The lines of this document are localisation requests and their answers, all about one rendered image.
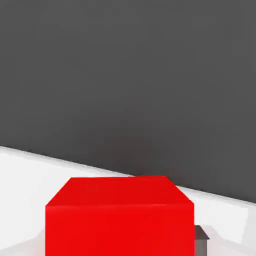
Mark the small red cube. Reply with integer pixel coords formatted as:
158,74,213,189
45,175,195,256

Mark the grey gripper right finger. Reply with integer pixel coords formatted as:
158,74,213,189
194,224,253,256

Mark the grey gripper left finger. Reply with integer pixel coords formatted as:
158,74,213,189
0,229,46,256

